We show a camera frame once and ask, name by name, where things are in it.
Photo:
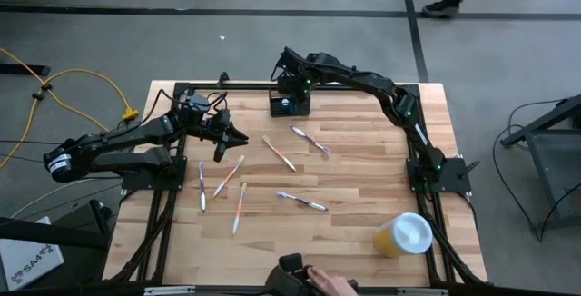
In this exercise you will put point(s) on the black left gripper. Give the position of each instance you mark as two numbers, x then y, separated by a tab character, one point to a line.
211	125

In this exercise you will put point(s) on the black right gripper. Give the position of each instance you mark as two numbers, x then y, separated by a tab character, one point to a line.
295	88

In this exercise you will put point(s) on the purple and white toothbrush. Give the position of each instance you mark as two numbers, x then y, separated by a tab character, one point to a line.
302	201
202	187
310	140

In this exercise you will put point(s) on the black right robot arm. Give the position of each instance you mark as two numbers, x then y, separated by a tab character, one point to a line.
377	87

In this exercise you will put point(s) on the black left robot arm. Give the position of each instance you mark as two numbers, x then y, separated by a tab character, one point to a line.
113	139

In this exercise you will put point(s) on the black handheld device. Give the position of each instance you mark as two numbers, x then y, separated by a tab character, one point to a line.
286	273

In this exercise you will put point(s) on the person's hand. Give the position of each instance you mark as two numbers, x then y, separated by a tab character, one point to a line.
329	283

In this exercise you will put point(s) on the yellow container white lid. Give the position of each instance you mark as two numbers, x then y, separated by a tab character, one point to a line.
408	234

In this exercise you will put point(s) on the black base lever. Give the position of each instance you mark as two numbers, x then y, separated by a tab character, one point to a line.
469	167

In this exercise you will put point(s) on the black equipment stand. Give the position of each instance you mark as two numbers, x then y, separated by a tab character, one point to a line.
45	234

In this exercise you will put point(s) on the black floor bar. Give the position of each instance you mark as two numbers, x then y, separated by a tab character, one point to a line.
25	69

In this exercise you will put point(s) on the white printed box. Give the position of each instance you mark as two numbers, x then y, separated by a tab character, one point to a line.
27	259

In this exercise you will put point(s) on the black metal cart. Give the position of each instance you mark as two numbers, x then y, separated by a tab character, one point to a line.
535	128

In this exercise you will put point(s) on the black aluminium table frame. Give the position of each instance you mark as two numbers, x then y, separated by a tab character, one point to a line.
245	87

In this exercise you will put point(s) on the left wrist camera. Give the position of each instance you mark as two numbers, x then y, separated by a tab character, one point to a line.
197	104

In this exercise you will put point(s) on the black curved frame clamp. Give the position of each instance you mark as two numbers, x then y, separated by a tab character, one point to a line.
223	78

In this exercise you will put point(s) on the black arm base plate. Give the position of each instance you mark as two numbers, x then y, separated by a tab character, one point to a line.
150	181
454	175

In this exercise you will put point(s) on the silver aluminium bracket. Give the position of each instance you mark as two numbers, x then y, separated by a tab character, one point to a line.
422	292
169	290

